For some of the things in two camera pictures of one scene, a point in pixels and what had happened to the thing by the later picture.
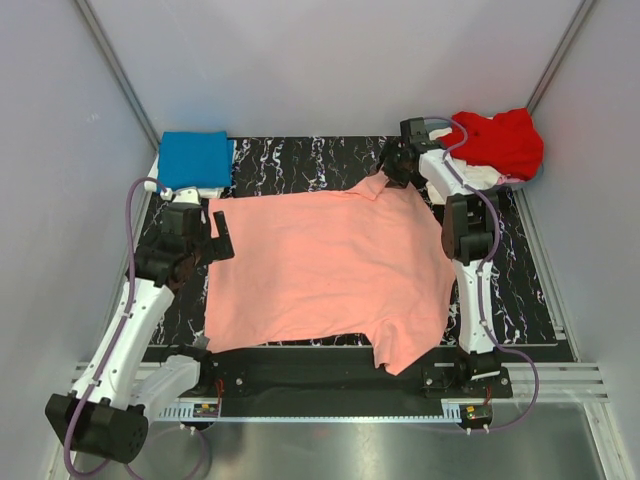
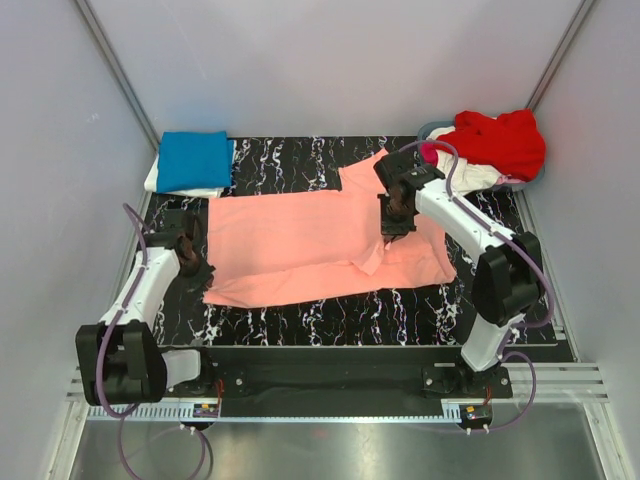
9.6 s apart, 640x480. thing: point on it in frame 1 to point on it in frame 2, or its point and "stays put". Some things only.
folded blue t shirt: x=188 y=159 stays put
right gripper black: x=401 y=179 to x=393 y=231
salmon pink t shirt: x=368 y=266 stays put
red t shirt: x=507 y=142 stays put
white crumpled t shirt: x=473 y=176 stays put
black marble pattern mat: x=518 y=274 to x=423 y=316
